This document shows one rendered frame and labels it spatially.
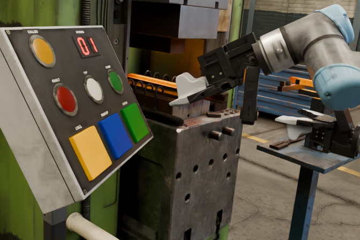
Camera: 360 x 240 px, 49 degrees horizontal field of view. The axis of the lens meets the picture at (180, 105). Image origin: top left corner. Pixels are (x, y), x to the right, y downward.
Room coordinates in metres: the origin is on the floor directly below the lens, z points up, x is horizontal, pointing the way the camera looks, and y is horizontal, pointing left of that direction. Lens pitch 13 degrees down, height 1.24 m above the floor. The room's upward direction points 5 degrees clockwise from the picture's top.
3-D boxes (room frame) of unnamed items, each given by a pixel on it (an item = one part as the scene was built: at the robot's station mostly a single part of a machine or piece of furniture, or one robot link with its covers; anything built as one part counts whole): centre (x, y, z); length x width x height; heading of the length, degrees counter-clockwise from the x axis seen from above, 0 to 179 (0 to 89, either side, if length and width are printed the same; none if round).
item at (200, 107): (1.35, 0.13, 0.96); 0.42 x 0.20 x 0.09; 52
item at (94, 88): (0.71, 0.16, 1.09); 0.05 x 0.03 x 0.04; 142
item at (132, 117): (0.80, 0.10, 1.01); 0.07 x 0.05 x 0.07; 167
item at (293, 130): (0.98, -0.30, 0.98); 0.09 x 0.03 x 0.06; 88
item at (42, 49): (0.63, 0.23, 1.16); 0.05 x 0.03 x 0.04; 142
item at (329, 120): (0.97, -0.41, 0.97); 0.12 x 0.08 x 0.09; 52
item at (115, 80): (0.81, 0.14, 1.09); 0.05 x 0.03 x 0.04; 142
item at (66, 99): (0.62, 0.19, 1.09); 0.05 x 0.03 x 0.04; 142
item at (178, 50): (1.40, 0.14, 1.14); 0.30 x 0.07 x 0.06; 52
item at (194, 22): (1.35, 0.13, 1.22); 0.42 x 0.20 x 0.10; 52
